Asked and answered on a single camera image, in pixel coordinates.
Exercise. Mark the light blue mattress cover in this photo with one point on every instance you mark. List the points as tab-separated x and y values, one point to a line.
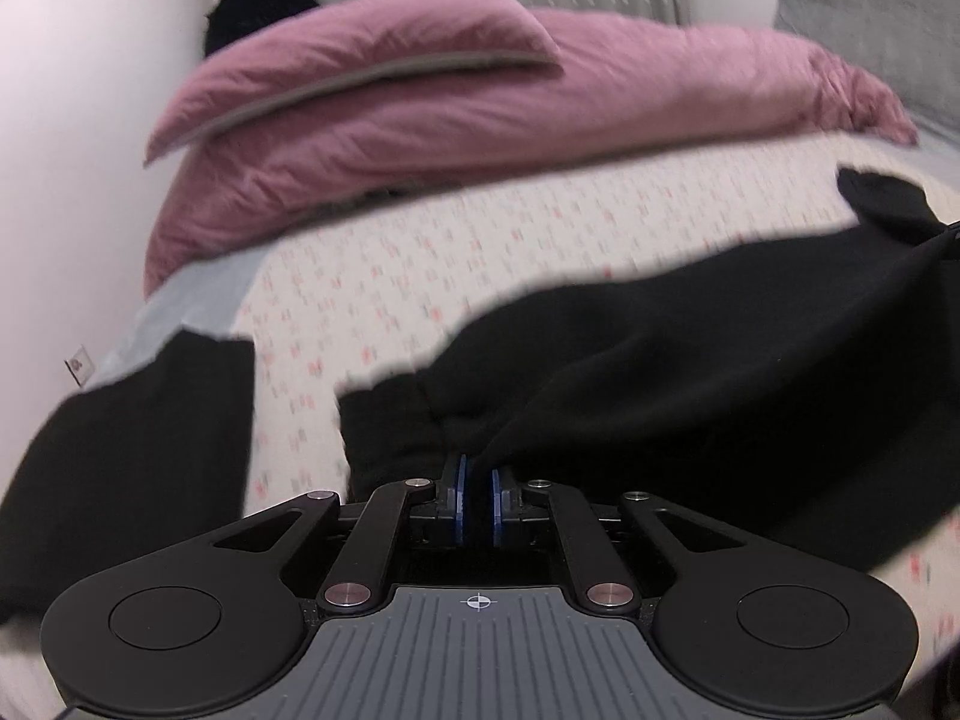
187	292

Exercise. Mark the pink duvet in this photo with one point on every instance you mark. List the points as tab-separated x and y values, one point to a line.
525	127

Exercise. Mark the white wall socket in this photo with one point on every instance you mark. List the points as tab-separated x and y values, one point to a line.
79	366

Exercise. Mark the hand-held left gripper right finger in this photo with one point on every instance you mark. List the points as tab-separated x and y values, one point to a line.
500	510

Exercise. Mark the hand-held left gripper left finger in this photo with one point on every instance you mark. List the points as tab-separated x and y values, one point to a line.
459	499

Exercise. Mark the pink pillow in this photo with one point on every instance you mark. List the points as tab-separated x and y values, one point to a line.
337	52

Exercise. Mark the grey pillow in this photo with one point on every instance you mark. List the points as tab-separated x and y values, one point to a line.
885	30

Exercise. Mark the black pants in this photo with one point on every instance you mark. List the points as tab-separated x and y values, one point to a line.
675	360

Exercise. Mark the cherry print bed sheet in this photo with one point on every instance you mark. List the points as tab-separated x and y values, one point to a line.
420	262

